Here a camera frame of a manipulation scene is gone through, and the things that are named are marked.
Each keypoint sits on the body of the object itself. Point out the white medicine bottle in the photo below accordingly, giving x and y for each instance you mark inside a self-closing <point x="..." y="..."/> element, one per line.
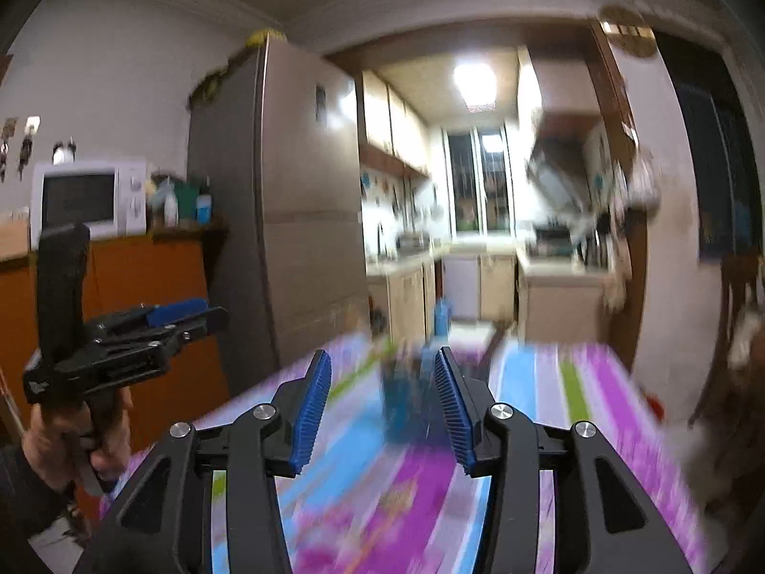
<point x="171" y="209"/>

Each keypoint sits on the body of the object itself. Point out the blue lidded container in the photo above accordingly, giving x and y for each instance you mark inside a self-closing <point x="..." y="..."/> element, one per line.
<point x="204" y="209"/>

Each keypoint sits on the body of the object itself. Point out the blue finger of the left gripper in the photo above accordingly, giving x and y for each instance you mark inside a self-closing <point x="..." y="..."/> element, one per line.
<point x="189" y="320"/>

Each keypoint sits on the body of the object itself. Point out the white microwave oven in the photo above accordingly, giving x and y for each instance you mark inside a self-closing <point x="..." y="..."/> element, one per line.
<point x="107" y="195"/>

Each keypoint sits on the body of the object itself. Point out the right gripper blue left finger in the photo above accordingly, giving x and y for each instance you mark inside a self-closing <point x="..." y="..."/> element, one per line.
<point x="161" y="520"/>

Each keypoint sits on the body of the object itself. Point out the blue perforated utensil holder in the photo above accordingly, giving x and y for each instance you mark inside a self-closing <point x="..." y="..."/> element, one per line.
<point x="411" y="408"/>

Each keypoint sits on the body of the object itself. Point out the bronze three-door refrigerator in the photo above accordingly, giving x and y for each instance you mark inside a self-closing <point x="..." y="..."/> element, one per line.
<point x="276" y="138"/>

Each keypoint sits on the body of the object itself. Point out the dark window with curtain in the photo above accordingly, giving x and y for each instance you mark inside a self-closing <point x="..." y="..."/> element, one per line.
<point x="727" y="186"/>

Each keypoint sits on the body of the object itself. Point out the range hood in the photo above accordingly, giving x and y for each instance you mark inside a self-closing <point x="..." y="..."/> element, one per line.
<point x="558" y="170"/>

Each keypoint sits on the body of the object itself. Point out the white hanging plastic bag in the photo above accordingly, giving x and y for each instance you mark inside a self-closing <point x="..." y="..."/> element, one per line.
<point x="643" y="188"/>

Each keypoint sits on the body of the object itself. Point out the gold round wall clock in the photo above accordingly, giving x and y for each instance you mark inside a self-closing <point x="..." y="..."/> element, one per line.
<point x="627" y="31"/>

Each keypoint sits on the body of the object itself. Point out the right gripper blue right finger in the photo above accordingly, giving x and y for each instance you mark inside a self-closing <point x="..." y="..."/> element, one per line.
<point x="604" y="521"/>

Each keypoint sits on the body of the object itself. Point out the wooden chair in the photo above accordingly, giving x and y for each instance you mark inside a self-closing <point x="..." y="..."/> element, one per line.
<point x="739" y="278"/>

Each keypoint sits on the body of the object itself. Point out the blue gas cylinder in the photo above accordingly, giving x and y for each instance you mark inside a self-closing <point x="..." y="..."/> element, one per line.
<point x="442" y="318"/>

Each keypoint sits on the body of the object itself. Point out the person's left hand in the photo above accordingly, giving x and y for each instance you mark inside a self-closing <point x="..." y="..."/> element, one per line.
<point x="49" y="443"/>

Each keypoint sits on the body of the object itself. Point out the floral striped tablecloth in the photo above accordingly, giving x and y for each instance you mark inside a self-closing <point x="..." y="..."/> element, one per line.
<point x="366" y="504"/>

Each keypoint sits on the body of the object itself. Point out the kitchen window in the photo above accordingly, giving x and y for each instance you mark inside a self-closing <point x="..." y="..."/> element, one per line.
<point x="480" y="180"/>

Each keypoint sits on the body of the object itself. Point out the green box on cabinet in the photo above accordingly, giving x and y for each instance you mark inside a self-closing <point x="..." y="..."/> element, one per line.
<point x="186" y="195"/>

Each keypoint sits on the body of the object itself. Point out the orange wooden cabinet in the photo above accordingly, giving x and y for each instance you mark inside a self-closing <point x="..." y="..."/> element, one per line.
<point x="125" y="276"/>

